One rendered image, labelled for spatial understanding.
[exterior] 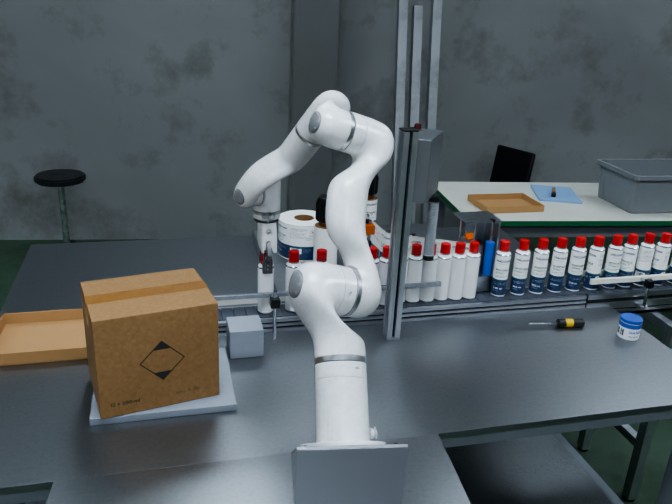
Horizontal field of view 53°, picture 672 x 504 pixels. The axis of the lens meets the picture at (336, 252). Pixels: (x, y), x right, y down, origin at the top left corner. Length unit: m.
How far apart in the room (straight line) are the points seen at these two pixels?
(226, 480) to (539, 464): 1.49
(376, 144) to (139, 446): 0.92
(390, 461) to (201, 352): 0.57
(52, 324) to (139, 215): 3.09
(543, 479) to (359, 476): 1.33
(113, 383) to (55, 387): 0.28
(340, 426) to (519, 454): 1.40
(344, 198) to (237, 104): 3.53
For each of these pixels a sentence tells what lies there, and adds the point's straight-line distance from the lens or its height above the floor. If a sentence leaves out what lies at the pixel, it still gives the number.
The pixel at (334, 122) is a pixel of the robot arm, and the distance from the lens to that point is 1.60.
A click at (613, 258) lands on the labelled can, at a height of 1.00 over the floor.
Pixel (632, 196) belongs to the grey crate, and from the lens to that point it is 3.97.
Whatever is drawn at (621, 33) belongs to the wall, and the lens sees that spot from 5.81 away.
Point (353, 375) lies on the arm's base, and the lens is 1.51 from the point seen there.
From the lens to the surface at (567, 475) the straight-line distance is 2.75.
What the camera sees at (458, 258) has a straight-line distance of 2.28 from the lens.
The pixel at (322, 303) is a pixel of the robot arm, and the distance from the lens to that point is 1.50.
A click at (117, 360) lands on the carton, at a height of 1.01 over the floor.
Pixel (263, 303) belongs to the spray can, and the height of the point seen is 0.92.
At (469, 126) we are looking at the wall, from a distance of 5.40.
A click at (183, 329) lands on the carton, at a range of 1.70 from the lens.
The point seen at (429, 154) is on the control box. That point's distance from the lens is 1.95.
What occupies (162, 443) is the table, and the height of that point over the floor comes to 0.83.
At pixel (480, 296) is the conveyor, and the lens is 2.41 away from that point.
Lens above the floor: 1.85
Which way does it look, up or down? 21 degrees down
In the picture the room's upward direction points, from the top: 3 degrees clockwise
